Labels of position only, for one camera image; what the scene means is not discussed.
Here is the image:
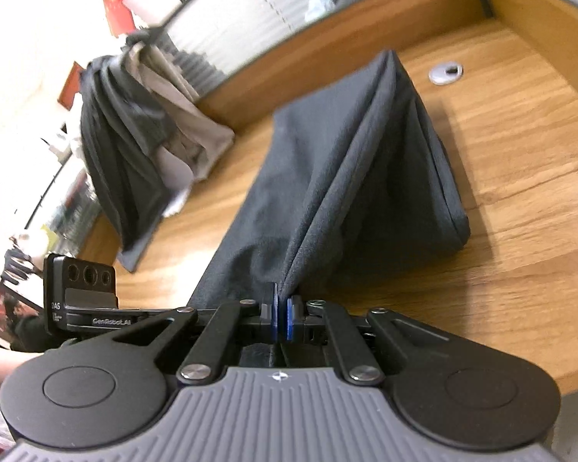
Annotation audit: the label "red flag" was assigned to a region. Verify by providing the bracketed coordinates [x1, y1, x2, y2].
[102, 0, 138, 27]

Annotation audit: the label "grey desk cable grommet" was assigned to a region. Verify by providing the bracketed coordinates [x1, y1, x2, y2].
[428, 60, 466, 86]

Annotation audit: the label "dark grey hanging garment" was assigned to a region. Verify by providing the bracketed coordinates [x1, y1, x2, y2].
[120, 29, 174, 155]

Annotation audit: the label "brown door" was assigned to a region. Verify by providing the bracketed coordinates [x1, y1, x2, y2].
[59, 60, 86, 107]

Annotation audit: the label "black hanging garment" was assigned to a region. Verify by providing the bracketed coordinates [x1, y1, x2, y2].
[79, 53, 167, 274]

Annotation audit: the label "person's left forearm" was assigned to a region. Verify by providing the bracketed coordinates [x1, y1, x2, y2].
[0, 344, 46, 401]

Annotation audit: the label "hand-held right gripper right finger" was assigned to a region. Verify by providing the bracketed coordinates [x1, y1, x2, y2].
[283, 293, 453, 387]

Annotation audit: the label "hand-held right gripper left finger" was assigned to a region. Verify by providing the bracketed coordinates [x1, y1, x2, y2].
[108, 283, 281, 387]

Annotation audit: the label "dark grey pants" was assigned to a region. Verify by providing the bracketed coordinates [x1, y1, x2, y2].
[190, 49, 471, 371]

